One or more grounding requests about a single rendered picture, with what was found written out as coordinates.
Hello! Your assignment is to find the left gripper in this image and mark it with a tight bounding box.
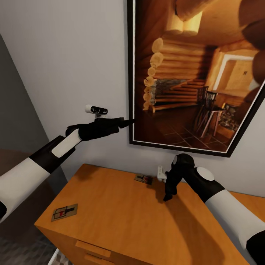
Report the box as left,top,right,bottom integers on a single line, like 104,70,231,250
87,117,137,139

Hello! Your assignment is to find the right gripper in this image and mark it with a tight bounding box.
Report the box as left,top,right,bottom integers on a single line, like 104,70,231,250
163,171,181,201

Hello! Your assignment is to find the mousetrap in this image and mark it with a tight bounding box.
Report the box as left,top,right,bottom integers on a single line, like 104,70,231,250
135,173,153,185
51,204,78,222

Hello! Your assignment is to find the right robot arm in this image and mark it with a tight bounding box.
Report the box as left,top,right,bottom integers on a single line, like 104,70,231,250
157,153,265,265

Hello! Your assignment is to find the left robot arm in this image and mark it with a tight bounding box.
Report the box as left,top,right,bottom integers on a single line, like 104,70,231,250
0,104,137,224

